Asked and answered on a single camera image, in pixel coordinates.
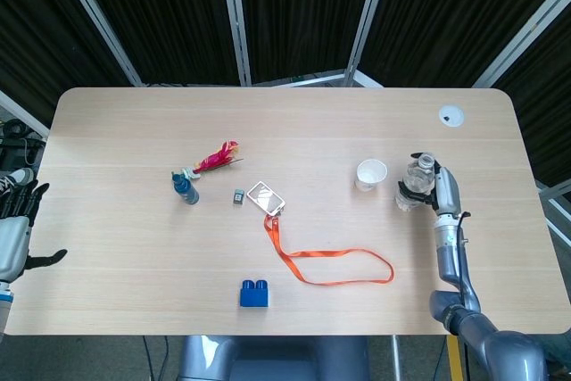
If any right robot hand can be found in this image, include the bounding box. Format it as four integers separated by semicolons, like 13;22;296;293
396;152;463;217

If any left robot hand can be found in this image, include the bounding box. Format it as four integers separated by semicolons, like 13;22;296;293
0;182;69;282

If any transparent plastic water bottle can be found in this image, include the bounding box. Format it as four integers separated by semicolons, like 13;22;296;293
394;152;441;213

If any white bottle cap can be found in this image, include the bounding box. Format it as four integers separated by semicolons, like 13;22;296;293
437;104;465;127

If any white paper cup blue flower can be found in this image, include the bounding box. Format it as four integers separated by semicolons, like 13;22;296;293
355;158;388;193

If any blue spray bottle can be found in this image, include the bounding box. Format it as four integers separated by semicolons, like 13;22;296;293
171;170;201;206

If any white sneaker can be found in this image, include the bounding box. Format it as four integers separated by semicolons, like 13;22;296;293
0;168;35;189

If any black curtain panel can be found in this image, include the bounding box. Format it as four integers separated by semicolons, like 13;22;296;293
0;0;135;128
236;0;380;83
359;0;571;87
494;5;571;186
70;0;240;87

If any metal table leg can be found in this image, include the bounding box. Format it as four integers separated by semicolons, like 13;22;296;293
391;335;402;381

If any clear badge holder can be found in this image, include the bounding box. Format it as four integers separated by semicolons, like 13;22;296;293
246;180;286;216

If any blue toy building block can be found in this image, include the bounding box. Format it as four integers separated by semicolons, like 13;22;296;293
238;278;270;309

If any red feather shuttlecock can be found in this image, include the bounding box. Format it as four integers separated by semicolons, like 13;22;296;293
180;140;244;181

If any grey robot torso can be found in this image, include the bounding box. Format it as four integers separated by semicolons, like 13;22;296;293
178;335;371;381

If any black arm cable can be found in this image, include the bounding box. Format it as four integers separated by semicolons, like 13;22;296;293
453;210;473;293

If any white metal frame post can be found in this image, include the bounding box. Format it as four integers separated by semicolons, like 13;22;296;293
0;89;50;137
49;0;145;87
534;178;571;248
343;0;394;87
472;0;571;88
217;0;253;87

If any black cable bundle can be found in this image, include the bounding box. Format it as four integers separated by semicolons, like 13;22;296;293
0;118;46;168

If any metal frame foot bar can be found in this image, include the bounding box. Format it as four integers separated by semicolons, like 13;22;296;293
354;70;385;88
252;69;348;87

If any orange lanyard strap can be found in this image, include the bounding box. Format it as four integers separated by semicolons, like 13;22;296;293
263;213;395;286

